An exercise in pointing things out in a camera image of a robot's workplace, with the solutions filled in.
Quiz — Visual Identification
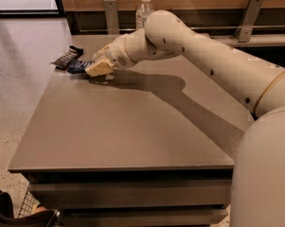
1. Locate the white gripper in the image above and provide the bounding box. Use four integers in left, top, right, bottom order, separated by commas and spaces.
84, 34, 135, 77

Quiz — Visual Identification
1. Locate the blue rxbar blueberry wrapper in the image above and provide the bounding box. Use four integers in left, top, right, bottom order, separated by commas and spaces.
67, 60, 94, 74

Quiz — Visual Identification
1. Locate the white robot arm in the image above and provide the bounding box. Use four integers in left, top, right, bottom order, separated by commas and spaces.
85, 10, 285, 227

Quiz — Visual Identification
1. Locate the black rxbar chocolate wrapper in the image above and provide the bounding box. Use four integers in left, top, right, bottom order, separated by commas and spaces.
53, 45, 83, 70

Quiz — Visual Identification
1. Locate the clear plastic water bottle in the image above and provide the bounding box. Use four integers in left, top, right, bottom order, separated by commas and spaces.
135, 0, 154, 29

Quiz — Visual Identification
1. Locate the grey upper drawer front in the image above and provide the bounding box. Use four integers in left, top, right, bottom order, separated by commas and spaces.
29, 180, 231, 209

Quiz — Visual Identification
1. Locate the grey drawer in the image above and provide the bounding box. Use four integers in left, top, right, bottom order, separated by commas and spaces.
61, 209, 227, 227
29, 180, 231, 209

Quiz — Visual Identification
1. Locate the grey lower drawer front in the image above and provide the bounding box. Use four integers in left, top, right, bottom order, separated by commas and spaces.
61, 209, 227, 227

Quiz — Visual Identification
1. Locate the left metal bracket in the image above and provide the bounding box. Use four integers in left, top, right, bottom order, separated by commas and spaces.
103, 0, 119, 35

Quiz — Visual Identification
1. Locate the metal bracket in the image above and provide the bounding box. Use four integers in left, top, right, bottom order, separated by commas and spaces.
235, 0, 264, 43
103, 0, 119, 35

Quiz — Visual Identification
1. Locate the right metal bracket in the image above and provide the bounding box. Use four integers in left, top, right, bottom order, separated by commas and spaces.
235, 0, 264, 43

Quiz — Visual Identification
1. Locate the wire mesh basket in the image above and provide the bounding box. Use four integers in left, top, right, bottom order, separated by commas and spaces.
17, 185, 40, 218

